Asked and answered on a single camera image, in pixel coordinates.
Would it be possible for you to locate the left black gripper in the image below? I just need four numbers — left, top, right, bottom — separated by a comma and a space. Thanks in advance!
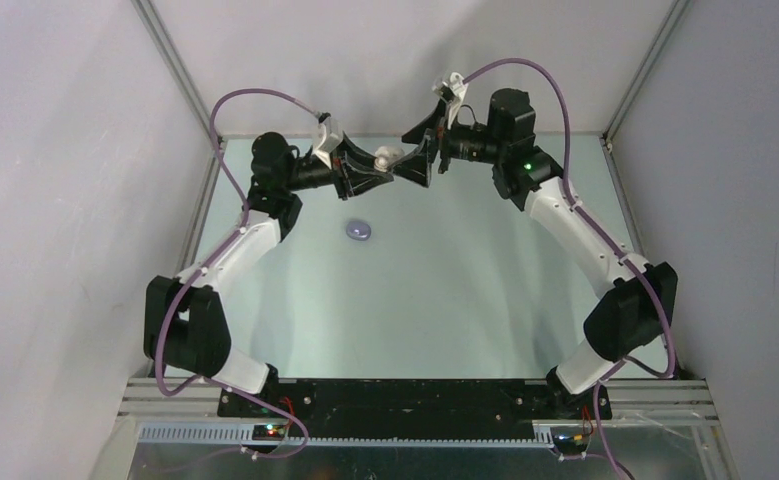
283, 131, 393, 201

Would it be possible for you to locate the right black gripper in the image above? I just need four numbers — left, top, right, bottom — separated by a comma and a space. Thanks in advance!
387, 98, 506, 188

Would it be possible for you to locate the white charging case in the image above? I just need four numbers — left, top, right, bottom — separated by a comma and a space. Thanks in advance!
374, 146, 405, 173

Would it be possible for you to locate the purple charging case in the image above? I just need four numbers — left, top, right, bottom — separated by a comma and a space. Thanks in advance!
345, 220, 372, 241

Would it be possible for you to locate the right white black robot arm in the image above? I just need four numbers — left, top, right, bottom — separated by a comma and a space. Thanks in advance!
401, 88, 678, 418

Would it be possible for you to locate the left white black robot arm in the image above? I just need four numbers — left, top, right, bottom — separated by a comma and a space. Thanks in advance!
143, 132, 405, 417

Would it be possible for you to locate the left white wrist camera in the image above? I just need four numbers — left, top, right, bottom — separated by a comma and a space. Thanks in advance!
311, 113, 344, 169

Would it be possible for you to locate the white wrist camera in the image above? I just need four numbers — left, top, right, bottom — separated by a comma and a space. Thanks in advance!
432, 72, 468, 129
311, 113, 344, 169

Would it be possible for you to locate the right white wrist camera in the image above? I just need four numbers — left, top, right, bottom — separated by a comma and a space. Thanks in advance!
432, 72, 468, 129

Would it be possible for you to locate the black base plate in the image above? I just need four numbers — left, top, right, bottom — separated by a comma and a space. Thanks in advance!
217, 379, 612, 439

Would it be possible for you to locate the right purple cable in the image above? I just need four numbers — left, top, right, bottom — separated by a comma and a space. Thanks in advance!
461, 58, 678, 480

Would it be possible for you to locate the grey cable duct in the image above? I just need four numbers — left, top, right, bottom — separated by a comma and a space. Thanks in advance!
138, 422, 554, 448

